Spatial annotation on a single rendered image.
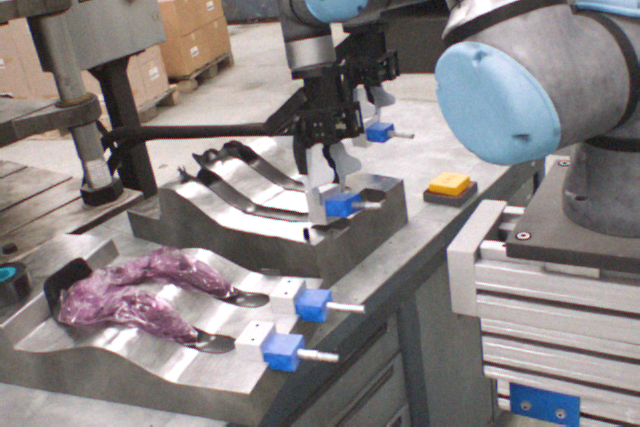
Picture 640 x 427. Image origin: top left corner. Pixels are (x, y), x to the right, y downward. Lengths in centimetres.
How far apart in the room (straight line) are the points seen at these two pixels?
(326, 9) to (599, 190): 42
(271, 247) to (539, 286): 51
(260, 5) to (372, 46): 693
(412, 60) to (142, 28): 351
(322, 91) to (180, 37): 470
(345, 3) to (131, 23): 103
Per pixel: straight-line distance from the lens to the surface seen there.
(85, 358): 101
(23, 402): 112
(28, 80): 549
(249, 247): 121
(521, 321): 85
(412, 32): 516
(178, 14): 573
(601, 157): 74
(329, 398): 122
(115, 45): 187
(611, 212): 74
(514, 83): 59
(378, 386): 136
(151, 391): 98
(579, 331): 84
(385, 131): 137
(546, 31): 62
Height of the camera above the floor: 140
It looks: 23 degrees down
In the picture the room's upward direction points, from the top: 9 degrees counter-clockwise
